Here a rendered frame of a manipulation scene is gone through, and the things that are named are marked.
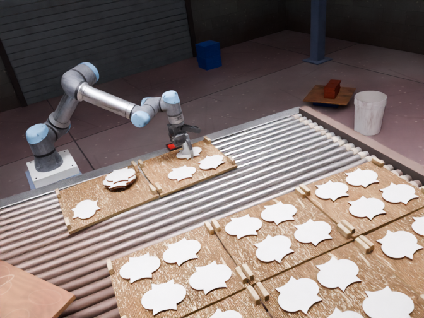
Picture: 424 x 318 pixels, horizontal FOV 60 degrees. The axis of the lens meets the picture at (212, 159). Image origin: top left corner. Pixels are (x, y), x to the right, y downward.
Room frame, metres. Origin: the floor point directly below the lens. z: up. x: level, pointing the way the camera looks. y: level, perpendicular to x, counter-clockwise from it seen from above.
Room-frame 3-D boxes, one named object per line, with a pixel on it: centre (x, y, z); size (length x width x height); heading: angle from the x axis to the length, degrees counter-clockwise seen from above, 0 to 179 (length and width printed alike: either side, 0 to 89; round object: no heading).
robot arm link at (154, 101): (1.72, 0.25, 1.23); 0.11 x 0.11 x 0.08; 70
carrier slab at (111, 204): (1.46, 0.52, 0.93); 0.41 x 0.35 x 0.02; 115
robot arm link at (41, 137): (1.85, 0.91, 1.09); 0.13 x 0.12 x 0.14; 160
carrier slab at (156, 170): (1.62, 0.14, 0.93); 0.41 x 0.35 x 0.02; 113
